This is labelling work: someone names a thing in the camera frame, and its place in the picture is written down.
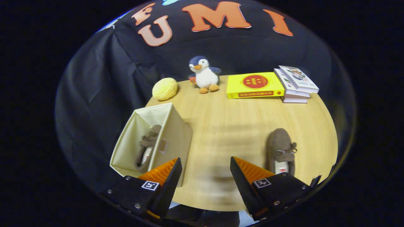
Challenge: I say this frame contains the yellow round plush bun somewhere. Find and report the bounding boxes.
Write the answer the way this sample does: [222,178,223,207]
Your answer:
[152,78,179,101]

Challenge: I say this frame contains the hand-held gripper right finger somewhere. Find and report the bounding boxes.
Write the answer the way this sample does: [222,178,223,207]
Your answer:
[230,156,322,221]

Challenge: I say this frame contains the person's dark clothing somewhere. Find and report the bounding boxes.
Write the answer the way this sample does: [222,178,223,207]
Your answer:
[164,203,241,227]

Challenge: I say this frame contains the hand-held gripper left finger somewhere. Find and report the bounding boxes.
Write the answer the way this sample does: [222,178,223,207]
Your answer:
[102,157,183,221]

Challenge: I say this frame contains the plush penguin toy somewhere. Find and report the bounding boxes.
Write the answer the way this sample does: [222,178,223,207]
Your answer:
[188,56,222,94]

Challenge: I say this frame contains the brown shoe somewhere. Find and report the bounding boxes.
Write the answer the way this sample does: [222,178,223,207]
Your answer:
[266,128,298,176]
[135,125,162,172]

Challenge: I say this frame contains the yellow book with red circle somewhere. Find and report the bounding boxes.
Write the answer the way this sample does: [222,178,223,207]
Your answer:
[226,72,285,99]

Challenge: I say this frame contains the white illustrated book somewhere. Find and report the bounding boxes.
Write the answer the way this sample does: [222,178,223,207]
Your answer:
[279,66,319,94]

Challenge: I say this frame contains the beige fabric storage box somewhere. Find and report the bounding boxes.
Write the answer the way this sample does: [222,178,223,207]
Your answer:
[110,102,193,188]

